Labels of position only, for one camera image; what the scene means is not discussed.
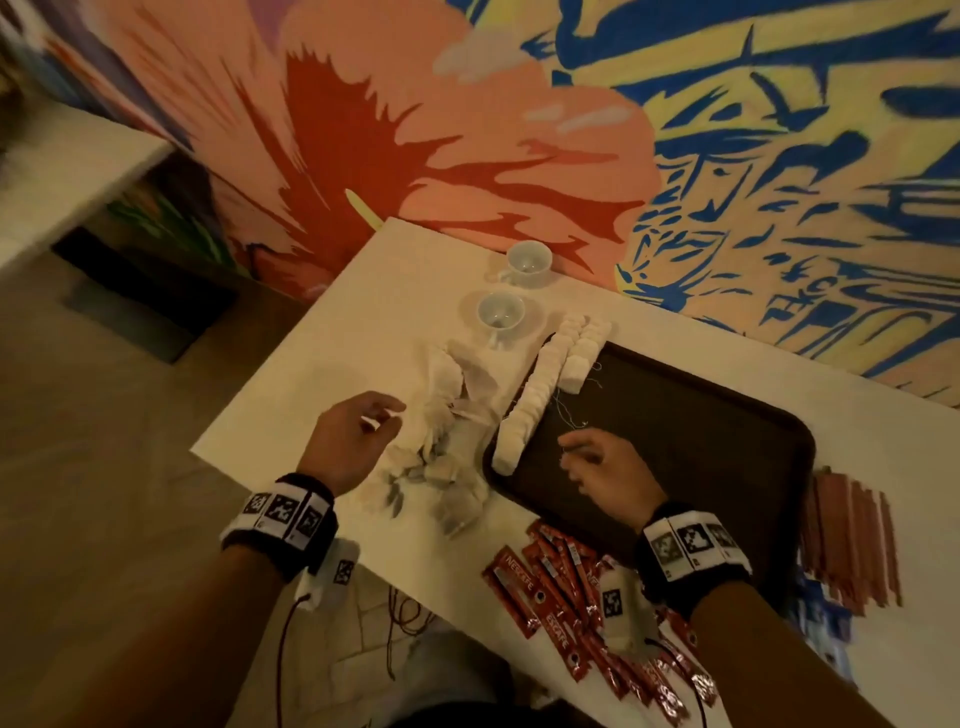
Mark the person's left hand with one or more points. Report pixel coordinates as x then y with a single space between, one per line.
348 446

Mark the person's right hand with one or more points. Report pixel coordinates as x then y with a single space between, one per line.
618 477

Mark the dark brown tray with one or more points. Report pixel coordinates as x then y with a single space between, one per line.
705 450

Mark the pile of white tea bags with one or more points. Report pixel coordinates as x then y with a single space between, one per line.
443 450

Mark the row of tea bags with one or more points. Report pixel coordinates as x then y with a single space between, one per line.
537 390

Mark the pile of red Nescafe sachets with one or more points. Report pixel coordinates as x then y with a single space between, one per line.
555 600

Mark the pile of blue sachets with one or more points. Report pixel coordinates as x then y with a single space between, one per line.
822 630

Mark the person's left forearm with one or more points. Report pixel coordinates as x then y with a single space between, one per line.
165 660

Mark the person's right forearm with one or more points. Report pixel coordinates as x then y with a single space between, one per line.
780 660

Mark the person's black shirt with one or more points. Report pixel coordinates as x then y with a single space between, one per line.
465 716

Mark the black marker wristband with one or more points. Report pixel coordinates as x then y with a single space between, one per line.
693 551
282 527

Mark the small white cup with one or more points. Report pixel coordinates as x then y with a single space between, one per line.
525 261
501 312

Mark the white side table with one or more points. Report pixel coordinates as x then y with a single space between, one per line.
68 173

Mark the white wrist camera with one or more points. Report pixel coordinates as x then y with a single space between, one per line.
618 608
333 572

